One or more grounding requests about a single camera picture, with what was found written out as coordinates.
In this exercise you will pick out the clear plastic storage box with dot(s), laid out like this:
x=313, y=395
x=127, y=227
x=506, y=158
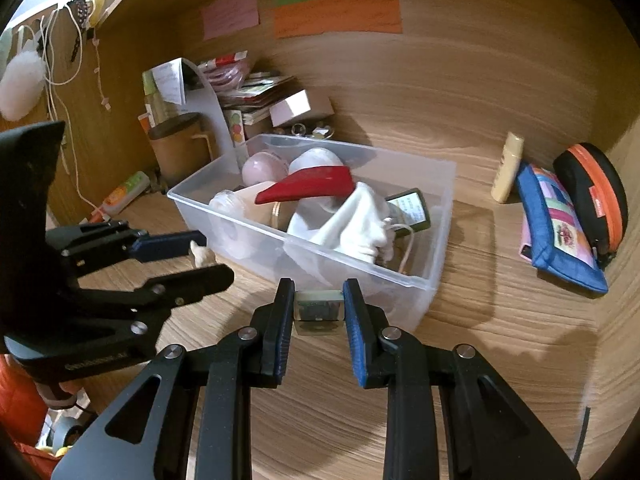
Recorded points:
x=435, y=240

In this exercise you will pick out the small clear case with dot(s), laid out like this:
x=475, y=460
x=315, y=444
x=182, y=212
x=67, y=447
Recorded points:
x=318, y=310

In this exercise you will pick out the stack of booklets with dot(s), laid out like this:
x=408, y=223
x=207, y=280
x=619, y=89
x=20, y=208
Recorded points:
x=255, y=92

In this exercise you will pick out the cream lotion tube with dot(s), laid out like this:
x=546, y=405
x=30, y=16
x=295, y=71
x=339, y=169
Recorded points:
x=507, y=170

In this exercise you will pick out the white paper slip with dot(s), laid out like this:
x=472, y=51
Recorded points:
x=167, y=82

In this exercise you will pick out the white tube with orange print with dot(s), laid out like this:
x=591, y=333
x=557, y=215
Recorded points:
x=122, y=195

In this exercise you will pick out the beige round object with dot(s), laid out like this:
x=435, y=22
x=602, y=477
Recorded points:
x=262, y=210

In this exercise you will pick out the orange paper note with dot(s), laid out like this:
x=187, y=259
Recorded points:
x=340, y=16

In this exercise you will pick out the white printed roll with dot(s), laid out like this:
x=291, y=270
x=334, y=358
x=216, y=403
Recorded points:
x=225, y=215

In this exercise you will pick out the card with coloured dots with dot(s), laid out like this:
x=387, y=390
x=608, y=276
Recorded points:
x=235, y=127

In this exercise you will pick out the small beige figure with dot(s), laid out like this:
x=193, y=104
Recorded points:
x=201, y=255

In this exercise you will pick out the white cloth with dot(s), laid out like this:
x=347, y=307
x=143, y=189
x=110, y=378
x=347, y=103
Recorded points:
x=357, y=225

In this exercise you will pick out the white fluffy pompom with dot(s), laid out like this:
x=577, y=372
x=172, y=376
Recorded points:
x=20, y=85

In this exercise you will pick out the grey file stand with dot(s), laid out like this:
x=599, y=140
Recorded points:
x=210, y=105

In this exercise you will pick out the blue patchwork pouch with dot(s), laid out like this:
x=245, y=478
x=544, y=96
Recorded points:
x=555, y=225

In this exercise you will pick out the wooden desktop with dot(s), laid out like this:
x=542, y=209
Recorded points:
x=475, y=360

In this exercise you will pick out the small white box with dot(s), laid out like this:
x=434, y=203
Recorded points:
x=297, y=107

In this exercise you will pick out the brown cylinder container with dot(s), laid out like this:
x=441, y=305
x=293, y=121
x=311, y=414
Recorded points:
x=177, y=150

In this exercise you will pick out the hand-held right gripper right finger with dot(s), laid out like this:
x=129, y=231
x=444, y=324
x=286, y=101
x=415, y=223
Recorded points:
x=354, y=332

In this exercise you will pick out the yellow hanging ornament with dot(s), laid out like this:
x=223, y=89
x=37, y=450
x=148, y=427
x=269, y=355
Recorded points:
x=95, y=7

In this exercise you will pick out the red white packet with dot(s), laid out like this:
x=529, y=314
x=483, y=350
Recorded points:
x=227, y=67

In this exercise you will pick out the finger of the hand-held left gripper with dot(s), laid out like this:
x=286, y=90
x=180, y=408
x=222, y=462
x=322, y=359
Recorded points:
x=200, y=282
x=167, y=246

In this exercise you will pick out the black orange zip case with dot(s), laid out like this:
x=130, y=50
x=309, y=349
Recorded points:
x=595, y=195

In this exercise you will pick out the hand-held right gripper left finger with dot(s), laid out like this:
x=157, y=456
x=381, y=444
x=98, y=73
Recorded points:
x=286, y=332

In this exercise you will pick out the green orange carton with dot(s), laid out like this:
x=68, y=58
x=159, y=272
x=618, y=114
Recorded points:
x=145, y=122

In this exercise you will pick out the pink paper note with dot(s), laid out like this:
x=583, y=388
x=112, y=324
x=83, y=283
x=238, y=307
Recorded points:
x=230, y=12

